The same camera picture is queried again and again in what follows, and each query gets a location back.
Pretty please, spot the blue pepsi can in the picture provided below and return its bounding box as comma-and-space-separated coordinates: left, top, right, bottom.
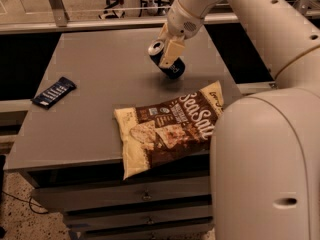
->
148, 40, 185, 79

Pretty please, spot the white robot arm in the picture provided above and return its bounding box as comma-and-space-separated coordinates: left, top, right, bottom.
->
160, 0, 320, 240

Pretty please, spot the black floor cable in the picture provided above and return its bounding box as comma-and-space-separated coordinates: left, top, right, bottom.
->
1, 190, 50, 215

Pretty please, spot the top grey drawer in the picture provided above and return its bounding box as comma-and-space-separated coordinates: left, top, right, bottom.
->
32, 176, 210, 212

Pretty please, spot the metal railing frame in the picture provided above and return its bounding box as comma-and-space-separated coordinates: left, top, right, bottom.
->
0, 0, 320, 36

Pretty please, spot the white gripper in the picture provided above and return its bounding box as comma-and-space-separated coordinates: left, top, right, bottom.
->
158, 0, 204, 68

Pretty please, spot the bottom grey drawer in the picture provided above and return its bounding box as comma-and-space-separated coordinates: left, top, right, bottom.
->
69, 219, 213, 240

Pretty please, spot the grey drawer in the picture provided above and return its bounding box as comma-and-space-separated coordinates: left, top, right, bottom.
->
32, 176, 210, 212
63, 205, 212, 232
69, 219, 213, 240

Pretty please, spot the sea salt chips bag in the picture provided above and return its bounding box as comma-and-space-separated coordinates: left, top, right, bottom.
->
114, 81, 224, 178

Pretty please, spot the dark blue snack bar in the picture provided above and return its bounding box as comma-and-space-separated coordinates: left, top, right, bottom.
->
32, 77, 77, 109

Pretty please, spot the middle grey drawer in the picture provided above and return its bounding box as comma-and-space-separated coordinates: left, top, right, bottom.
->
63, 205, 212, 232

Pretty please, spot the grey drawer cabinet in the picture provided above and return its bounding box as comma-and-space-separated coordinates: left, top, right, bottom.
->
5, 25, 244, 240

